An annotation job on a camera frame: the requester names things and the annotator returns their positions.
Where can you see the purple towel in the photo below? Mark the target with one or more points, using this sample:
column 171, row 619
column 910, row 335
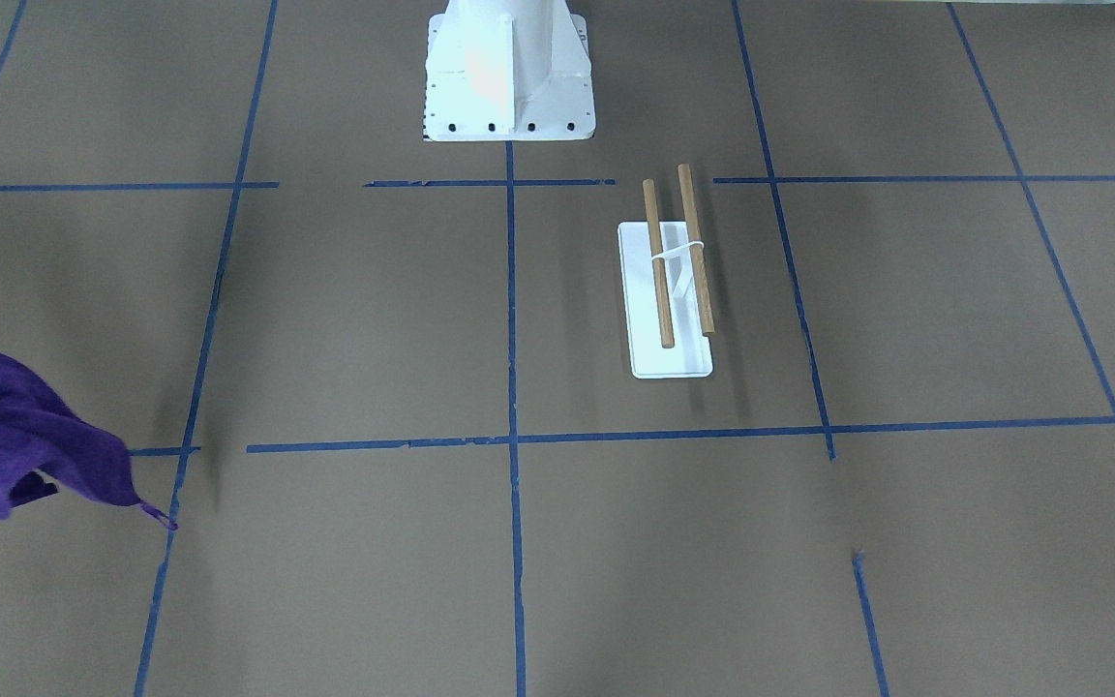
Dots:
column 46, row 447

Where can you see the wooden rack bar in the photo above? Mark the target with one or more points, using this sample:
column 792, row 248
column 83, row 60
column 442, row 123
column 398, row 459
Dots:
column 695, row 245
column 658, row 265

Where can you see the white towel rack base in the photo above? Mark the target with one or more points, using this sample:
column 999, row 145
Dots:
column 691, row 357

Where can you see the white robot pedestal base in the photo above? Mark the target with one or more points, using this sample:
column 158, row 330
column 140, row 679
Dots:
column 508, row 71

